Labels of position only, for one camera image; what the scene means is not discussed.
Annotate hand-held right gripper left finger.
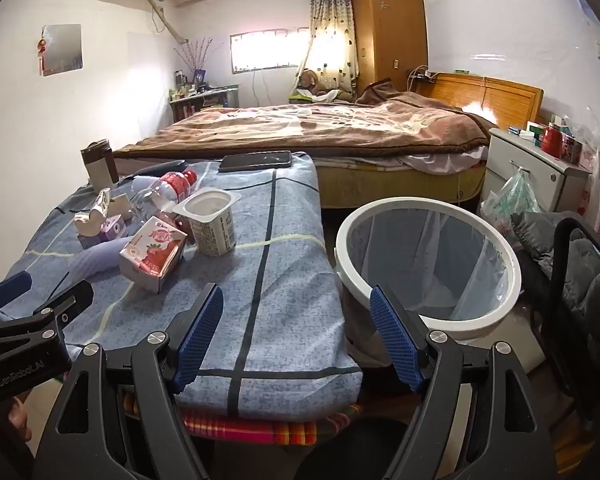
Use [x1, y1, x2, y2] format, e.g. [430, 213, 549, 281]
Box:
[32, 282, 226, 480]

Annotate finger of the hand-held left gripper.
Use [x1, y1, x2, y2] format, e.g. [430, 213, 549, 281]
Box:
[30, 280, 95, 322]
[0, 271, 33, 313]

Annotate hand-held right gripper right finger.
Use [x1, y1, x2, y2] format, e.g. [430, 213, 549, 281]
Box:
[369, 284, 568, 480]

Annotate white foam net sleeve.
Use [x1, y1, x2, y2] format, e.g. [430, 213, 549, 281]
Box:
[65, 245, 131, 282]

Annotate purple milk carton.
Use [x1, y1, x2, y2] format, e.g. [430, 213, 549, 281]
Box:
[97, 212, 127, 251]

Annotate white yogurt cup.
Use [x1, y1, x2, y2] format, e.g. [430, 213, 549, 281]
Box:
[172, 186, 242, 258]

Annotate white round bin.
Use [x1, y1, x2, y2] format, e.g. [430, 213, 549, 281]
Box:
[334, 200, 523, 366]

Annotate clear plastic bottle red label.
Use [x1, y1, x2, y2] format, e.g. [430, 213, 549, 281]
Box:
[127, 169, 198, 221]

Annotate person's left hand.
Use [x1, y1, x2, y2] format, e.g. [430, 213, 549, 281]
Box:
[7, 395, 33, 443]

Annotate strawberry milk carton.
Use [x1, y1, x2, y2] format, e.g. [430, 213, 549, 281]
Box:
[118, 215, 188, 294]

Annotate brown white travel cup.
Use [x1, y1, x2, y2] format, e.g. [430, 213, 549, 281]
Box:
[80, 138, 120, 187]

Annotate wooden bed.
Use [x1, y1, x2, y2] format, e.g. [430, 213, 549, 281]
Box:
[111, 72, 545, 209]

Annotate dark grey mouse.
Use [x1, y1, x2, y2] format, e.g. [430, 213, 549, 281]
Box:
[135, 159, 187, 177]

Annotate black chair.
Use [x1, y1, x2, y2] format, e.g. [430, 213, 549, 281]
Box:
[522, 212, 600, 431]

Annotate green plastic bag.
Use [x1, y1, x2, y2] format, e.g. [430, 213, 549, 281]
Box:
[480, 167, 543, 233]

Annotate white bed sheet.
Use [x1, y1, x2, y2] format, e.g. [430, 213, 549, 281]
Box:
[400, 145, 486, 176]

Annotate black phone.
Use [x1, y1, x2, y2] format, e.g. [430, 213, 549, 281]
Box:
[218, 150, 292, 173]

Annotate grey padded jacket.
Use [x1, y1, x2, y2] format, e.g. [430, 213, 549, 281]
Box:
[510, 210, 600, 371]

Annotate white nightstand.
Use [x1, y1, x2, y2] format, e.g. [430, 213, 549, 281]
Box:
[480, 127, 593, 213]

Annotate brown patterned blanket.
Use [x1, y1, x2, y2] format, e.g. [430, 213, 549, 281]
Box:
[112, 79, 501, 161]

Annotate cluttered desk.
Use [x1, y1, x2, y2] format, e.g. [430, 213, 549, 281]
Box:
[169, 85, 241, 122]

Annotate green white box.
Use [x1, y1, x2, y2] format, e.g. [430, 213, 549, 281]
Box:
[525, 121, 548, 147]

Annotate red can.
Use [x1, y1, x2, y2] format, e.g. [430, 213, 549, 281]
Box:
[541, 122, 562, 157]

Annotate red patterned tin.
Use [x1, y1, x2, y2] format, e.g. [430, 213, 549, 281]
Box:
[560, 135, 583, 165]

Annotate wooden headboard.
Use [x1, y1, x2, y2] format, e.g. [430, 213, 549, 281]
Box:
[432, 72, 545, 131]

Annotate power strip with chargers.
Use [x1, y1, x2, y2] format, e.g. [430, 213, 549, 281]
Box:
[407, 65, 438, 92]

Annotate brown teddy bear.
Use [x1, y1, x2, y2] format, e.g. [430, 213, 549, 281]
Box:
[297, 69, 331, 96]

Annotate decorative flower branches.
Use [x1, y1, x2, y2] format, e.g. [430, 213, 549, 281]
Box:
[172, 37, 226, 86]

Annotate air conditioner pipe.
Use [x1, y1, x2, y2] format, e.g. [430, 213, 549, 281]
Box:
[147, 0, 188, 45]

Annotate window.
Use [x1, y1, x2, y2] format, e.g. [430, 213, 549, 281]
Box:
[229, 27, 311, 72]

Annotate wooden wardrobe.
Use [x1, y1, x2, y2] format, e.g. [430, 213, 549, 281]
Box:
[350, 0, 429, 93]

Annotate patterned curtain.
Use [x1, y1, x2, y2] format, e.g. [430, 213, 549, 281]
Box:
[295, 0, 358, 93]

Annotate shiny wall poster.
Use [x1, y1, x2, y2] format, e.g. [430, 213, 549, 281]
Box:
[40, 23, 84, 77]

